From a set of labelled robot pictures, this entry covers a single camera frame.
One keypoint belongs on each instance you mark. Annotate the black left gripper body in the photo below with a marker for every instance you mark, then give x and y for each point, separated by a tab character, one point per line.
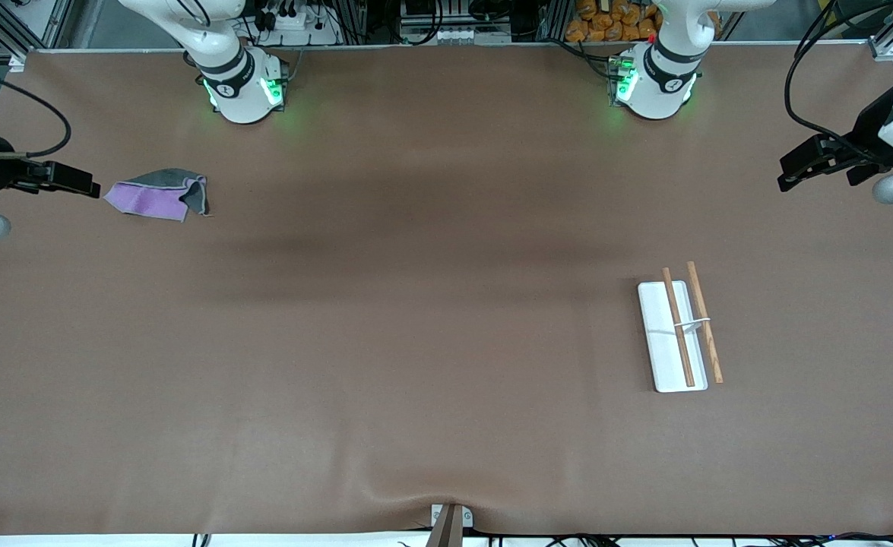
867	128

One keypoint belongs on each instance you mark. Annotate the purple and grey towel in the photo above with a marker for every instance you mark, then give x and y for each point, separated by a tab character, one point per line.
146	199

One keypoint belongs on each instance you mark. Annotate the wooden rack rod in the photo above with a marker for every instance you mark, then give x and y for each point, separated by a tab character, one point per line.
679	330
704	327

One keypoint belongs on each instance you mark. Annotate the white rack base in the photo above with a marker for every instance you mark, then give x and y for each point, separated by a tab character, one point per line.
663	342

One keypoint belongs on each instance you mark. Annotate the orange snack packets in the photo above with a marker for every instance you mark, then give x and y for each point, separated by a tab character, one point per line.
613	21

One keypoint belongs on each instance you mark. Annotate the white power strip with plugs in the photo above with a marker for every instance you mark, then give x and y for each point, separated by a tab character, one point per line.
294	21

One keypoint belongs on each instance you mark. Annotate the brown table cover mat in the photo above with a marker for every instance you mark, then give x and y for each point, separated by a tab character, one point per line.
416	319

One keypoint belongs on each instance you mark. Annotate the white terminal block strip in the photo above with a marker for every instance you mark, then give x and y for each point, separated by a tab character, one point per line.
473	36

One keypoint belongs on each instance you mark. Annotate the metal table edge bracket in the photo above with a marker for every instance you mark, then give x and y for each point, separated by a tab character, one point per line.
437	516

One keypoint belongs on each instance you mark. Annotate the brown camera support bar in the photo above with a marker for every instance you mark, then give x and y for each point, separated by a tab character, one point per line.
446	532

